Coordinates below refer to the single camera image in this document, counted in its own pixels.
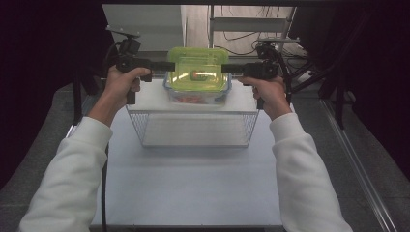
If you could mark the aluminium rail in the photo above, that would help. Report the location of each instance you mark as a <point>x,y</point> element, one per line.
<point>357,167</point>

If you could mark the clear container with green lid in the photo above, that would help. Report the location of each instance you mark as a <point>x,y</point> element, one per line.
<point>196,69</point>

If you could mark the black stand legs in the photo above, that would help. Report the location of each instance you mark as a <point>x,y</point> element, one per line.
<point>338,80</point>

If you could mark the person's left hand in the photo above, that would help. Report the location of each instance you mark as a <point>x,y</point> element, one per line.
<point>119,85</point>

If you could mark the metal frame stand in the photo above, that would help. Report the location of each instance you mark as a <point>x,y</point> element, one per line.
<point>248,24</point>

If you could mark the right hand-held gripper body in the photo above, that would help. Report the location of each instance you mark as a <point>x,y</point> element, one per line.
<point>266,69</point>

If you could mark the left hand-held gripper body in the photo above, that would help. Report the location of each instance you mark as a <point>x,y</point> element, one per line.
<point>130,63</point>

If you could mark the person's right hand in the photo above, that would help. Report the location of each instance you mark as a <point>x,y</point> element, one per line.
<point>272,96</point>

